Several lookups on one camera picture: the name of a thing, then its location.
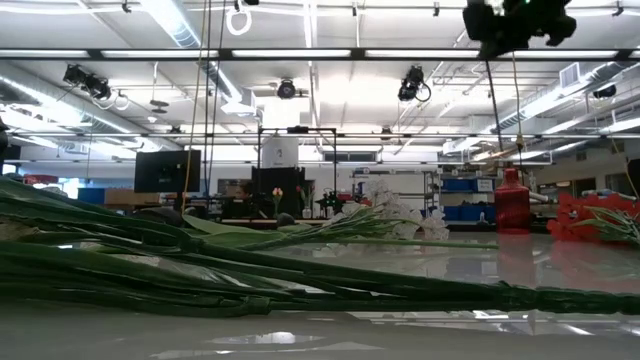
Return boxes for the black metal station frame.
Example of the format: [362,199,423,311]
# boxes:
[256,126,338,221]

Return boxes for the black ceiling camera with cable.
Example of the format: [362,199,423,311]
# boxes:
[397,64,433,104]

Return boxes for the round black ceiling camera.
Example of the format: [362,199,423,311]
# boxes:
[276,78,298,101]

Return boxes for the person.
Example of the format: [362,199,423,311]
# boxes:
[233,180,254,202]

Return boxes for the pink artificial tulip bunch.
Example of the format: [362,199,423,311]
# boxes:
[0,177,640,319]

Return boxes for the blue box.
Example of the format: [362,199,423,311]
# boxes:
[77,187,106,205]

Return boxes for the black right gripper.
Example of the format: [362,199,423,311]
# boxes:
[462,2,578,59]

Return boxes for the metal shelf with blue bins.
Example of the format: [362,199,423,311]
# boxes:
[424,169,497,224]

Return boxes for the red artificial flower bunch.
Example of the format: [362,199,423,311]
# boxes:
[545,192,640,249]

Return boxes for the brown cardboard box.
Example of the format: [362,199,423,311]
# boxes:
[103,188,162,206]

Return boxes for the red ribbed glass vase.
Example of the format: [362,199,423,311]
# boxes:
[494,167,532,235]

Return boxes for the dark purple artificial tulip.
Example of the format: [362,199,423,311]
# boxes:
[133,207,500,250]
[276,212,314,234]

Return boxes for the black overhead frame beam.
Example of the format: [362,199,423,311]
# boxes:
[0,47,640,62]

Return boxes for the black computer monitor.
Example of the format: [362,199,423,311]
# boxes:
[133,149,202,195]

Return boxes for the small vase with red flowers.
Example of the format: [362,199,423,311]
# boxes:
[298,184,317,220]

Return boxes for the black ceiling camera cluster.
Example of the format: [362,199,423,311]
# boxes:
[62,63,113,101]

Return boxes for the black panel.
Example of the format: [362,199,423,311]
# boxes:
[251,166,306,220]

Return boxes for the black hanging cable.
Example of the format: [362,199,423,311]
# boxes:
[202,0,212,201]

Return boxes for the red staircase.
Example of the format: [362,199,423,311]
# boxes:
[22,174,60,187]

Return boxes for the small black background robot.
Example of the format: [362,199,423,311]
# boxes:
[319,188,344,220]

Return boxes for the white cable loop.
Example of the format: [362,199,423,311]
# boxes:
[225,4,253,37]

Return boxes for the white artificial flower bunch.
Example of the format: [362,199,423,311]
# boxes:
[234,179,451,251]

